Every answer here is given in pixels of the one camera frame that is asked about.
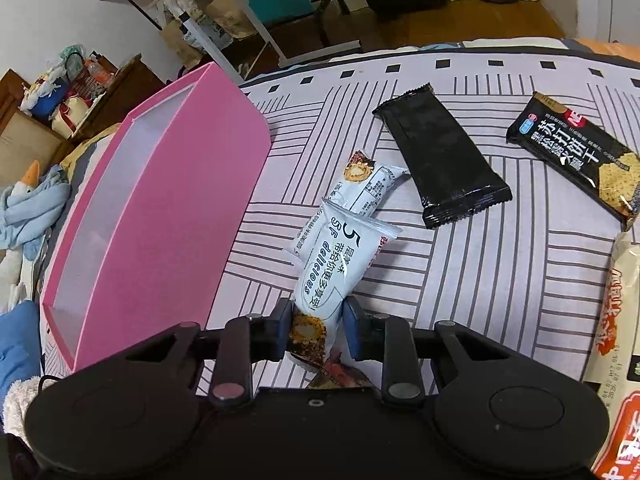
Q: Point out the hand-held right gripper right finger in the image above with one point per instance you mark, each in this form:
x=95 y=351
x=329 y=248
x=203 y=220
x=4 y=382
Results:
x=354 y=330

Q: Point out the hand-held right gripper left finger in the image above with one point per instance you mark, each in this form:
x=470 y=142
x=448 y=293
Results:
x=282 y=330

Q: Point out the white snack bar packet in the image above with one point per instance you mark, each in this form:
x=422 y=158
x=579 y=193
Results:
x=372 y=180
x=342 y=375
x=330 y=260

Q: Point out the pink cardboard box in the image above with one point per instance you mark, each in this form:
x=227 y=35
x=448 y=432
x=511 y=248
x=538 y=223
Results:
x=165 y=185

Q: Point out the plain black snack packet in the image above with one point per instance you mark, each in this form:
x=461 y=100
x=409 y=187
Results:
x=440 y=155

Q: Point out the large beige snack packet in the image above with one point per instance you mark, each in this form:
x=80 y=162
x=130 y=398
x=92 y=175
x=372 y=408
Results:
x=617 y=335

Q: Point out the black printed cracker packet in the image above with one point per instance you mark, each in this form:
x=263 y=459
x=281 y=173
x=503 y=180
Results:
x=575 y=155

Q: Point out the striped bed sheet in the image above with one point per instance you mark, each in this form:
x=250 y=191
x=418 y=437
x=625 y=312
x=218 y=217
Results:
x=475 y=285

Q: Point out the yellow cloth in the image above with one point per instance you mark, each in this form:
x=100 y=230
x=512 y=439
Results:
x=85 y=152

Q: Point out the blue pillow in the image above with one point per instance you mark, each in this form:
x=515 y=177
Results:
x=17 y=350

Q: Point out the white fleece cloth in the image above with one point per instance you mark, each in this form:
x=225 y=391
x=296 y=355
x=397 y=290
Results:
x=22 y=405

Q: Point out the light blue blanket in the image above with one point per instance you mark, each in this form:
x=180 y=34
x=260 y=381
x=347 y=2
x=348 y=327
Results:
x=30 y=210

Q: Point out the wooden nightstand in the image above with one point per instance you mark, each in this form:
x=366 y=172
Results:
x=120 y=95

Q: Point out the goose plush toy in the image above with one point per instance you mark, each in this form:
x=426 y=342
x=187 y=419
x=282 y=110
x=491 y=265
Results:
x=32 y=175

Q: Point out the white bag with red ribbon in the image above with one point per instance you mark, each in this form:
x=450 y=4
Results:
x=70 y=117

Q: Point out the orange bottle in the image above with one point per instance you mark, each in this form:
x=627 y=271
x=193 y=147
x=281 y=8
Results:
x=97 y=71

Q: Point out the printed brown paper bag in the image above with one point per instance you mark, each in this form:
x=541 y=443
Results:
x=230 y=15

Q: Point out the wooden headboard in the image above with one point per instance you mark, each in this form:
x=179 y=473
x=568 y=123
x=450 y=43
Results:
x=25 y=135

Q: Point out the wooden side table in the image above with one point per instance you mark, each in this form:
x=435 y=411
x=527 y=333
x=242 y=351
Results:
x=200 y=10

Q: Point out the blue bouquet bag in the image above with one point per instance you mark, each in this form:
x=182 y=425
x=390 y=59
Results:
x=47 y=95

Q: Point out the orange cloth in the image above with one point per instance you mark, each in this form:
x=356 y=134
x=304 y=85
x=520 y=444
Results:
x=610 y=50

